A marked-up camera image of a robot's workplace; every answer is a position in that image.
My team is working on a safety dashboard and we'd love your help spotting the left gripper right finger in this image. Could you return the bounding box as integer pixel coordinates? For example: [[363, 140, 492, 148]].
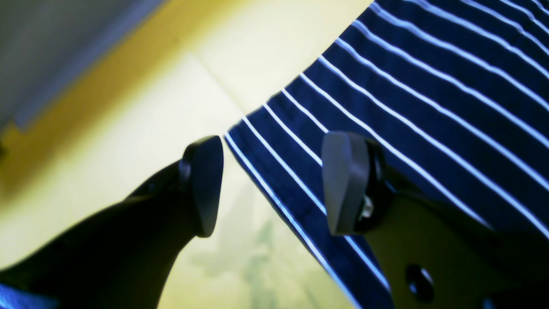
[[322, 131, 549, 309]]

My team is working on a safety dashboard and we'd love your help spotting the navy white striped T-shirt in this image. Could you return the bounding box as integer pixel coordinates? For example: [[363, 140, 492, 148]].
[[225, 0, 549, 309]]

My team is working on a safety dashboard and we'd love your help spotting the yellow table cloth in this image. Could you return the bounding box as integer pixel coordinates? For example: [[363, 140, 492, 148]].
[[0, 0, 369, 309]]

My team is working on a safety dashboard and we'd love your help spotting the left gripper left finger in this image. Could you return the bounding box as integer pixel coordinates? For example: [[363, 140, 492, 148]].
[[1, 136, 224, 309]]

